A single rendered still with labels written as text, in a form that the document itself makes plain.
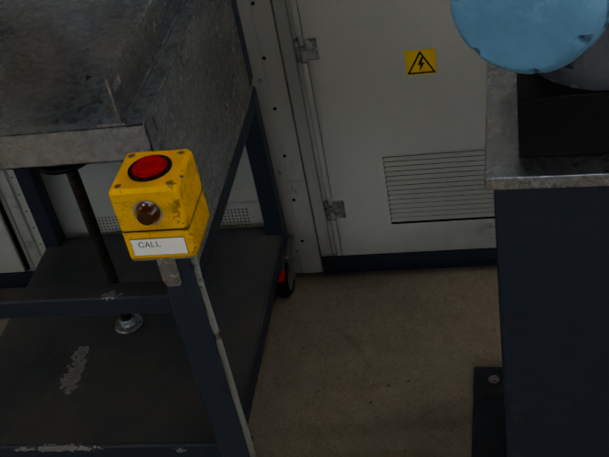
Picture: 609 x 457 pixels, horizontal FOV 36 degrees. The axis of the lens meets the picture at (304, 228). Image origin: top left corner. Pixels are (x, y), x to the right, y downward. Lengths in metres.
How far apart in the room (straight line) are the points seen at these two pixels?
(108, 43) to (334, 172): 0.72
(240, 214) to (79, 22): 0.74
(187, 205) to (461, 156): 1.07
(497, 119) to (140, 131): 0.48
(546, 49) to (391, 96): 0.98
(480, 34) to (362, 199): 1.13
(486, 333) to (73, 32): 1.06
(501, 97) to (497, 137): 0.10
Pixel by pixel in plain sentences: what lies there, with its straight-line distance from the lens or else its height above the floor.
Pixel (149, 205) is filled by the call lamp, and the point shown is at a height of 0.88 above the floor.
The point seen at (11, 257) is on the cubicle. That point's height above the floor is 0.11.
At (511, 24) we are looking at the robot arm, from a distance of 0.99.
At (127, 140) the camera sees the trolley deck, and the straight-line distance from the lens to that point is 1.28.
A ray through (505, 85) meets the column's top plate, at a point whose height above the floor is 0.75.
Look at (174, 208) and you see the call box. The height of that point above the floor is 0.87.
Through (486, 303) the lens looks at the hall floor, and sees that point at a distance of 2.13.
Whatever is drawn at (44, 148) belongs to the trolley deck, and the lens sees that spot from 1.33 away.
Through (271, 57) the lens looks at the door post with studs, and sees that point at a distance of 1.95.
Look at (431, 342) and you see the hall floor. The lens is 2.05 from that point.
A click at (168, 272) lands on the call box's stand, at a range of 1.12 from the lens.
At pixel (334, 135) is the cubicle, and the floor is 0.39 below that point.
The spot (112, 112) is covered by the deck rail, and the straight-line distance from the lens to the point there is 1.30.
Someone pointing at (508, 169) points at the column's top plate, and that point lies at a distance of 1.22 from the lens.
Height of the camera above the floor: 1.44
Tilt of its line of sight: 37 degrees down
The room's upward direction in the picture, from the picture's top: 12 degrees counter-clockwise
